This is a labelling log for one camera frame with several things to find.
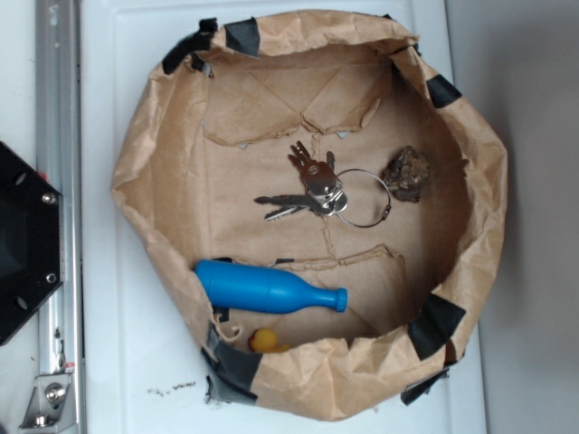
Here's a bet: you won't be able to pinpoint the silver key bunch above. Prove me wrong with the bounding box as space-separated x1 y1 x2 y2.
254 141 347 221

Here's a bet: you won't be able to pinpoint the brown paper bin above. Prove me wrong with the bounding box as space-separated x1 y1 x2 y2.
112 11 508 420

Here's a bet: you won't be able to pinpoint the blue plastic bottle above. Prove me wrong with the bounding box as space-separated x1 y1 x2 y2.
195 259 348 314

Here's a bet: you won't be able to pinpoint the brown rock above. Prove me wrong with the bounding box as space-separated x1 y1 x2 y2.
383 146 430 203

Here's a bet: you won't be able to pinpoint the yellow rubber duck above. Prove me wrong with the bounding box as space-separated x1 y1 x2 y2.
248 328 290 354

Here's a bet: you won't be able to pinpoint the aluminium rail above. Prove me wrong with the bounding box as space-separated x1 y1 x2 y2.
35 1 86 433

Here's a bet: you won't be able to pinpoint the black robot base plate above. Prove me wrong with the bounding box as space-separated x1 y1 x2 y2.
1 144 62 345

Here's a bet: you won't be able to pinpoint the metal corner bracket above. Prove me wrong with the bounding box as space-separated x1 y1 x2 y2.
19 373 76 433

